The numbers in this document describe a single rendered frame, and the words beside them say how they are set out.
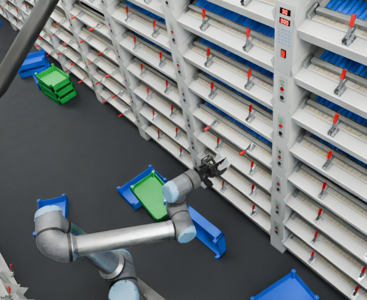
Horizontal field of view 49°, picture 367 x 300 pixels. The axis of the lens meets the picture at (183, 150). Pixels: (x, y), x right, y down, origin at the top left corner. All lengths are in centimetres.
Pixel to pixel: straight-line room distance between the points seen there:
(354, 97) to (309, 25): 28
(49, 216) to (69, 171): 148
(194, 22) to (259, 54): 40
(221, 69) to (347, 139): 68
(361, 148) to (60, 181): 227
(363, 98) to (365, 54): 19
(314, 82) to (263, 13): 31
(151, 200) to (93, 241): 111
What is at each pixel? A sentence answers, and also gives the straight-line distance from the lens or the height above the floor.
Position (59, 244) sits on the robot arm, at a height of 89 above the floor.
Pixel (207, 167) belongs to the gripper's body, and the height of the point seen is 81.
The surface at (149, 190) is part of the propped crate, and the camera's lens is 281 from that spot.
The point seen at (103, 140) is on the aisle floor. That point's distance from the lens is 339.
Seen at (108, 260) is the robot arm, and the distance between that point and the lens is 211.
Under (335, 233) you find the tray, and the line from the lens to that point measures 205.
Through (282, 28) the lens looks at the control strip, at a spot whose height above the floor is 147.
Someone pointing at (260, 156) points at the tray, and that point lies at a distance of 206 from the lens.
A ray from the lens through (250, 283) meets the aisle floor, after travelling 246.
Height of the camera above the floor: 222
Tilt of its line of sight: 45 degrees down
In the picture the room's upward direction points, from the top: 12 degrees counter-clockwise
